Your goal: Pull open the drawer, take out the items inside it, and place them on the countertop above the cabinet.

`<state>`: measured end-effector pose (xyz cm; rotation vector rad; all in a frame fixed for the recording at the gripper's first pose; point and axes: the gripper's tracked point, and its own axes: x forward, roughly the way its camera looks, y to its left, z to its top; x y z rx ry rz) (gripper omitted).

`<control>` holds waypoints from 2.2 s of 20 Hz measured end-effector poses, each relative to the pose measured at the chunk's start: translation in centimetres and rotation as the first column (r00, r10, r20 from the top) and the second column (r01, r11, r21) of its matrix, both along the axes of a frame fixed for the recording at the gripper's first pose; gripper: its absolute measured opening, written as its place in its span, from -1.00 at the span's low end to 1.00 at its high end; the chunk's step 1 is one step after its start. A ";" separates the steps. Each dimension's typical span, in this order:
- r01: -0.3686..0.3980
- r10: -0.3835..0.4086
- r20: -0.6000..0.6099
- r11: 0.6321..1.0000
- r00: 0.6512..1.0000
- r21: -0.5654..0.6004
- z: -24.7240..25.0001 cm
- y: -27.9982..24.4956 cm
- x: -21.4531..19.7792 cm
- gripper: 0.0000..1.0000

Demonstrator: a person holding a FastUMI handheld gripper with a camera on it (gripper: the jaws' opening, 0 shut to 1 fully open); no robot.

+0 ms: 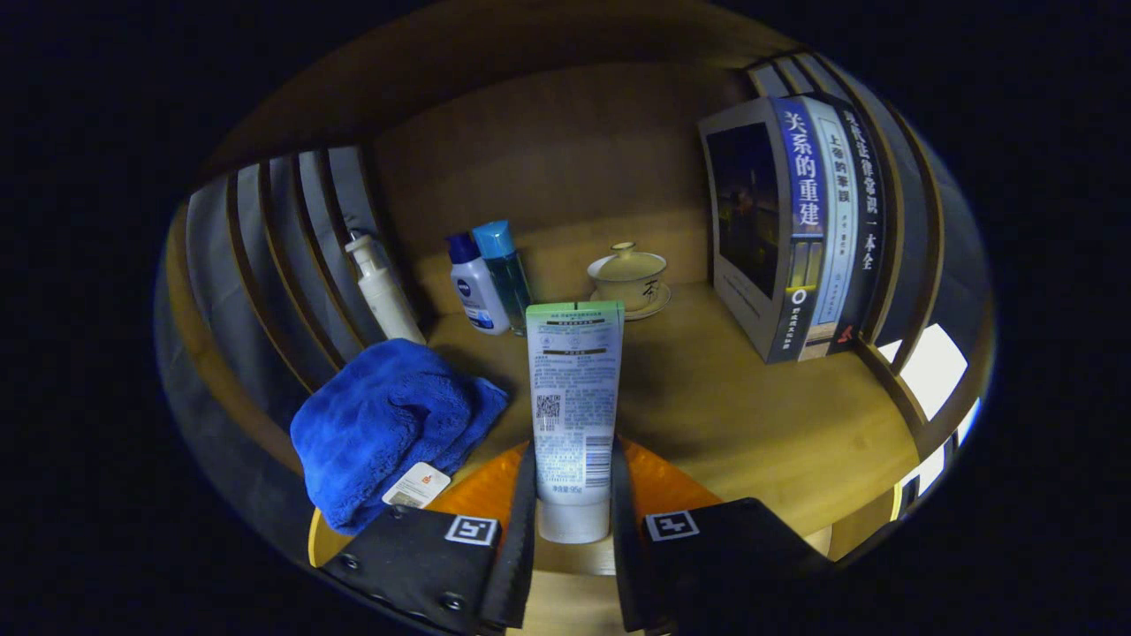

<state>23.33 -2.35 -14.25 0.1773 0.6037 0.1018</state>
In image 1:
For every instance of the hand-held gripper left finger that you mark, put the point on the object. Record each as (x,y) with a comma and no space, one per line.
(519,574)

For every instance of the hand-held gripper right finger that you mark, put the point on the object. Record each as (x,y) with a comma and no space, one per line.
(629,574)

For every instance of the white facial cleanser tube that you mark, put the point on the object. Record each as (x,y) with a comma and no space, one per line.
(574,397)

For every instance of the wooden countertop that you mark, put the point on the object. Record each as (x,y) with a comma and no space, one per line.
(751,424)

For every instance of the brown wooden cabinet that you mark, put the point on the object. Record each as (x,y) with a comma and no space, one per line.
(548,150)

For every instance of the blue folded towel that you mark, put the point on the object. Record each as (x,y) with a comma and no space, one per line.
(380,424)

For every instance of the beige saucer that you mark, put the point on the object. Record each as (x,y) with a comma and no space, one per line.
(658,306)

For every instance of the white bottle with blue cap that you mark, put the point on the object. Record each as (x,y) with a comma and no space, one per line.
(477,291)

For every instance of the teal transparent bottle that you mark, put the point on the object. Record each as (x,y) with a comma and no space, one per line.
(508,274)

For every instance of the beige lidded teacup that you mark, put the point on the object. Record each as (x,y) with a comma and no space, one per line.
(627,269)

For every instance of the white pump bottle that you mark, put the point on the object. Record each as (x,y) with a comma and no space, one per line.
(384,296)

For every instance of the book with blue spine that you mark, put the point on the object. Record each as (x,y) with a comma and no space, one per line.
(751,221)

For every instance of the book with pale spine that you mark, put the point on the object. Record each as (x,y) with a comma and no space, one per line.
(839,221)

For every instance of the book with black spine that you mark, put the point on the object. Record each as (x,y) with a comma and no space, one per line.
(870,221)

